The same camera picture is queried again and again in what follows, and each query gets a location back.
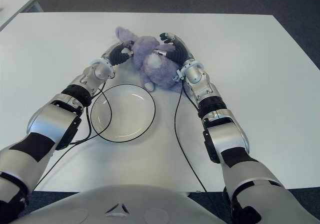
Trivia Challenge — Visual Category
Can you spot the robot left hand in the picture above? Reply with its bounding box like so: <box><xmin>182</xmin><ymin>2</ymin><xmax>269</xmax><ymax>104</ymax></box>
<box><xmin>101</xmin><ymin>40</ymin><xmax>135</xmax><ymax>66</ymax></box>

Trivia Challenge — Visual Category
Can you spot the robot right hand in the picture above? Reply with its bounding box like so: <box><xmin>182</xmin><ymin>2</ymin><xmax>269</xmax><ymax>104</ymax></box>
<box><xmin>152</xmin><ymin>32</ymin><xmax>196</xmax><ymax>67</ymax></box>

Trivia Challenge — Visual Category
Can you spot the purple plush bunny doll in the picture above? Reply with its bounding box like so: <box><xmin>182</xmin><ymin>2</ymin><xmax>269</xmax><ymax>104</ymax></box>
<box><xmin>114</xmin><ymin>26</ymin><xmax>187</xmax><ymax>93</ymax></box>

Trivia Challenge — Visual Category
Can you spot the white plate black rim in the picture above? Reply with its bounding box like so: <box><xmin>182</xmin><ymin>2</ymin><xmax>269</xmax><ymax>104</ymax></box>
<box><xmin>89</xmin><ymin>84</ymin><xmax>157</xmax><ymax>143</ymax></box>

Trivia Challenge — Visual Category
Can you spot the white side table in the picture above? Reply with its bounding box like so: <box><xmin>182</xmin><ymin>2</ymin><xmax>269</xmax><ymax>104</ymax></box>
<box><xmin>0</xmin><ymin>0</ymin><xmax>43</xmax><ymax>32</ymax></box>

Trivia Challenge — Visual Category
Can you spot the grey robot torso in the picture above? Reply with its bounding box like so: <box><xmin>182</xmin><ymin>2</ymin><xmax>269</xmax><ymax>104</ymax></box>
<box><xmin>13</xmin><ymin>184</ymin><xmax>222</xmax><ymax>224</ymax></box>

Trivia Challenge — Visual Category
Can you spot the black right forearm cable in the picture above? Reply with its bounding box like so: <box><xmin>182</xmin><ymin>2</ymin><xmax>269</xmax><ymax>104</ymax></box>
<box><xmin>183</xmin><ymin>84</ymin><xmax>201</xmax><ymax>115</ymax></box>

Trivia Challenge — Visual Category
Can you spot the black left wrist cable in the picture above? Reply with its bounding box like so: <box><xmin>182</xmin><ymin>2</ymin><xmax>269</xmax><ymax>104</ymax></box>
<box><xmin>34</xmin><ymin>76</ymin><xmax>115</xmax><ymax>186</ymax></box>

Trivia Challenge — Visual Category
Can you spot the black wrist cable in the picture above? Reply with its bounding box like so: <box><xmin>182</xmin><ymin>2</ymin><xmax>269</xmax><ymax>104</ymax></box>
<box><xmin>34</xmin><ymin>76</ymin><xmax>115</xmax><ymax>186</ymax></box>
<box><xmin>173</xmin><ymin>80</ymin><xmax>226</xmax><ymax>224</ymax></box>

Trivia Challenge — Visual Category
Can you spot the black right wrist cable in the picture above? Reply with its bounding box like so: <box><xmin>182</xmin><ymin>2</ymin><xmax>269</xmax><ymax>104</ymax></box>
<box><xmin>173</xmin><ymin>80</ymin><xmax>226</xmax><ymax>224</ymax></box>

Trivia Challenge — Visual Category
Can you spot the black left elbow cable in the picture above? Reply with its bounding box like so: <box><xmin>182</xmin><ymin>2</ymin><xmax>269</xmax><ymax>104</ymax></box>
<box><xmin>69</xmin><ymin>101</ymin><xmax>95</xmax><ymax>145</ymax></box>

